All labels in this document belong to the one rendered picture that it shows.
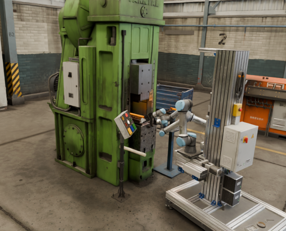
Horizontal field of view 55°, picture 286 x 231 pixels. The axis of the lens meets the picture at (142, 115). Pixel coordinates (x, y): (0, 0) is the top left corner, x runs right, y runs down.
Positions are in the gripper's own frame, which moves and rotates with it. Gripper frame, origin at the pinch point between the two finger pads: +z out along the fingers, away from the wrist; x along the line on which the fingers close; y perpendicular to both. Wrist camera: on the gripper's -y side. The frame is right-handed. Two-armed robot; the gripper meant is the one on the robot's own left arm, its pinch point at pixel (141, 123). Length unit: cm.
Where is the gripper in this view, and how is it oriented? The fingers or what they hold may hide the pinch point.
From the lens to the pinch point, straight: 351.6
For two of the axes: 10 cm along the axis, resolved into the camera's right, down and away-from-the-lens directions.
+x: -2.3, 2.6, -9.4
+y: -4.6, -8.8, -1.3
